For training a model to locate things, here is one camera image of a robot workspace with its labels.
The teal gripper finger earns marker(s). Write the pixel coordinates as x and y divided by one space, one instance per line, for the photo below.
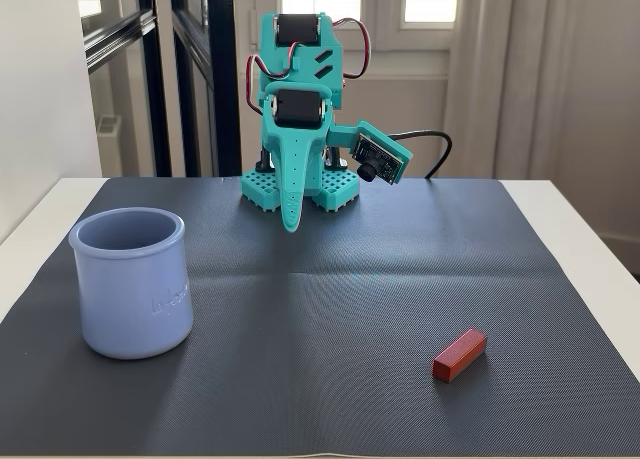
292 189
316 171

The red wooden block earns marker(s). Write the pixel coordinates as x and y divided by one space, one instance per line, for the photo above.
457 354

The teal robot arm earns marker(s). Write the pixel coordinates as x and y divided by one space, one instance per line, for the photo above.
330 59

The lavender blue pot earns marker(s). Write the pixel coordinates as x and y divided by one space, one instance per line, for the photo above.
130 304

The dark grey textured mat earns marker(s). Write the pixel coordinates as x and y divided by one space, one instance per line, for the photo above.
320 329

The white curtain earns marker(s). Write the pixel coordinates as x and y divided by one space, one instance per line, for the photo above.
500 79

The teal robot base plate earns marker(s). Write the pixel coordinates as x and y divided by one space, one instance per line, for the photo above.
342 189

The black camera on teal mount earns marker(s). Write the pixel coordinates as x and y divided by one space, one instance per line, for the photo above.
380 154

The black metal door frame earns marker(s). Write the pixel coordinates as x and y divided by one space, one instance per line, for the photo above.
220 54

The white window frame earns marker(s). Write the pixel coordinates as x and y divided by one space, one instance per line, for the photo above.
385 24

